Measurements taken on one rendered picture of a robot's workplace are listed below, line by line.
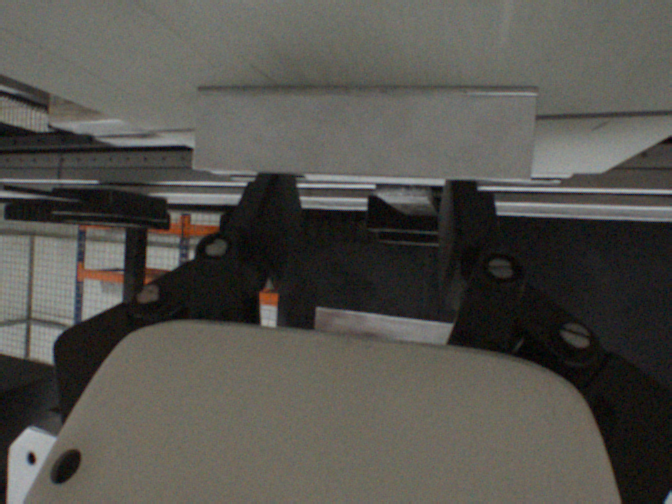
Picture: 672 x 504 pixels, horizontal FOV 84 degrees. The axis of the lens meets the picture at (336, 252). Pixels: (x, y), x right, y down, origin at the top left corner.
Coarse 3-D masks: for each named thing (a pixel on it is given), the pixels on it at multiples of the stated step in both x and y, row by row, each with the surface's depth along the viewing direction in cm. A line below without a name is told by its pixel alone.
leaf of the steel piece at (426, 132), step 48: (240, 96) 10; (288, 96) 10; (336, 96) 9; (384, 96) 9; (432, 96) 9; (480, 96) 9; (528, 96) 9; (240, 144) 10; (288, 144) 10; (336, 144) 9; (384, 144) 9; (432, 144) 9; (480, 144) 9; (528, 144) 9
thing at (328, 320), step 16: (320, 320) 23; (336, 320) 23; (352, 320) 22; (368, 320) 22; (384, 320) 22; (400, 320) 21; (416, 320) 21; (384, 336) 22; (400, 336) 21; (416, 336) 21; (432, 336) 21; (448, 336) 21
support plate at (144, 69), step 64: (0, 0) 7; (64, 0) 7; (128, 0) 6; (192, 0) 6; (256, 0) 6; (320, 0) 6; (384, 0) 6; (448, 0) 6; (512, 0) 6; (576, 0) 6; (640, 0) 6; (0, 64) 9; (64, 64) 9; (128, 64) 9; (192, 64) 9; (256, 64) 8; (320, 64) 8; (384, 64) 8; (448, 64) 8; (512, 64) 8; (576, 64) 8; (640, 64) 7; (576, 128) 11; (640, 128) 11
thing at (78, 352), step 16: (128, 304) 10; (96, 320) 10; (112, 320) 10; (128, 320) 10; (160, 320) 10; (176, 320) 10; (64, 336) 10; (80, 336) 10; (96, 336) 10; (112, 336) 10; (64, 352) 9; (80, 352) 9; (96, 352) 9; (64, 368) 9; (80, 368) 9; (96, 368) 9; (64, 384) 9; (80, 384) 9; (64, 400) 9; (64, 416) 8
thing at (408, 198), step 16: (384, 192) 25; (400, 192) 25; (416, 192) 24; (368, 208) 41; (384, 208) 40; (400, 208) 34; (416, 208) 33; (432, 208) 32; (368, 224) 41; (384, 224) 40; (400, 224) 40; (416, 224) 39; (432, 224) 39; (384, 240) 41; (400, 240) 41; (416, 240) 40; (432, 240) 40
